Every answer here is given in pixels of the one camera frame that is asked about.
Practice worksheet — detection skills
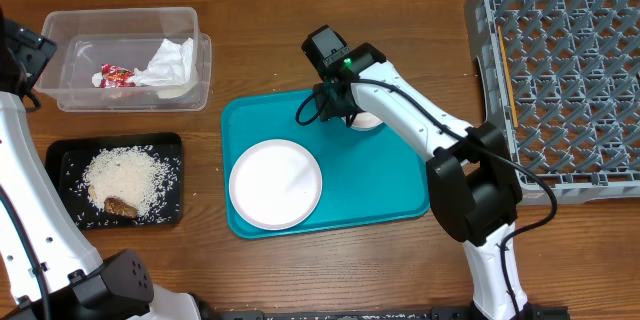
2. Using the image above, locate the brown food piece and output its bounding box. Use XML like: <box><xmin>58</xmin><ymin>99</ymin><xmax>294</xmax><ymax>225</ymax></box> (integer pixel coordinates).
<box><xmin>104</xmin><ymin>197</ymin><xmax>138</xmax><ymax>218</ymax></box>

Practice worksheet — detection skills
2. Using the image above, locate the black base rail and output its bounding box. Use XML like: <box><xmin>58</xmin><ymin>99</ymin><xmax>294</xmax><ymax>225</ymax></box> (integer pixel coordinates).
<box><xmin>199</xmin><ymin>305</ymin><xmax>571</xmax><ymax>320</ymax></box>

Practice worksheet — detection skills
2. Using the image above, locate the black plastic tray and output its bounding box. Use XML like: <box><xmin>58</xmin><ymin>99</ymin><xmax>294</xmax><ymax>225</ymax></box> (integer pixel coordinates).
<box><xmin>45</xmin><ymin>132</ymin><xmax>184</xmax><ymax>230</ymax></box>

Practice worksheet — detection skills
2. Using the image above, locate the white round plate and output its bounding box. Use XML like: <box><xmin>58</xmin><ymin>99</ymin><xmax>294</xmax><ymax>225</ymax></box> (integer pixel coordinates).
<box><xmin>229</xmin><ymin>139</ymin><xmax>323</xmax><ymax>231</ymax></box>

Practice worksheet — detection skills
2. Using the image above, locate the red snack wrapper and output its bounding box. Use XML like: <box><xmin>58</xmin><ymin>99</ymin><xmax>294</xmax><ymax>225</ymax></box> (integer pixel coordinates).
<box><xmin>99</xmin><ymin>64</ymin><xmax>136</xmax><ymax>88</ymax></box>

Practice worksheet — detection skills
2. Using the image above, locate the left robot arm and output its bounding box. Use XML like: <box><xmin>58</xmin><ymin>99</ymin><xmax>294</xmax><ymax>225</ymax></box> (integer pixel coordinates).
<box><xmin>1</xmin><ymin>18</ymin><xmax>215</xmax><ymax>319</ymax></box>

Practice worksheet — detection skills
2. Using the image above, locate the clear plastic bin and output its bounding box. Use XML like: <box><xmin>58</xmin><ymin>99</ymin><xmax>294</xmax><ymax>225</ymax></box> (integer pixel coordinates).
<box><xmin>35</xmin><ymin>7</ymin><xmax>212</xmax><ymax>112</ymax></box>

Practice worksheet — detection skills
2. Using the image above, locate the white rice pile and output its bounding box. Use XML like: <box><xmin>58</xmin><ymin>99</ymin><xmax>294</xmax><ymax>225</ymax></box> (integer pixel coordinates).
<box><xmin>61</xmin><ymin>145</ymin><xmax>182</xmax><ymax>229</ymax></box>

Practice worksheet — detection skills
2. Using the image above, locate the teal serving tray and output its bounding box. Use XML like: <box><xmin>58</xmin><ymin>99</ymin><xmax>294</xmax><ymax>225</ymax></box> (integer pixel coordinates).
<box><xmin>221</xmin><ymin>89</ymin><xmax>430</xmax><ymax>235</ymax></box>

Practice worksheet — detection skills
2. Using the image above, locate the grey dishwasher rack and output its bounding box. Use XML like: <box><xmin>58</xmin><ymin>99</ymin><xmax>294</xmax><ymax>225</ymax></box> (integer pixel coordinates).
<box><xmin>464</xmin><ymin>0</ymin><xmax>639</xmax><ymax>205</ymax></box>

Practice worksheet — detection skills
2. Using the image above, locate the wooden chopstick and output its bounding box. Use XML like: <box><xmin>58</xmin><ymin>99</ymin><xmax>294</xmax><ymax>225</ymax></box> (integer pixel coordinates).
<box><xmin>497</xmin><ymin>25</ymin><xmax>519</xmax><ymax>129</ymax></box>

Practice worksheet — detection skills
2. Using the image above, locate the small white napkin piece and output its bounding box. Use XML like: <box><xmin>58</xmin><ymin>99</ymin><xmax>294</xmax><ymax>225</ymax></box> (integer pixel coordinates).
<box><xmin>91</xmin><ymin>73</ymin><xmax>103</xmax><ymax>88</ymax></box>

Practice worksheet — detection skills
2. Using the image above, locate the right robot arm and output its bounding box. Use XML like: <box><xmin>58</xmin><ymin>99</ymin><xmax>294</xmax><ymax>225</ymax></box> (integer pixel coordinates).
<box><xmin>301</xmin><ymin>25</ymin><xmax>528</xmax><ymax>319</ymax></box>

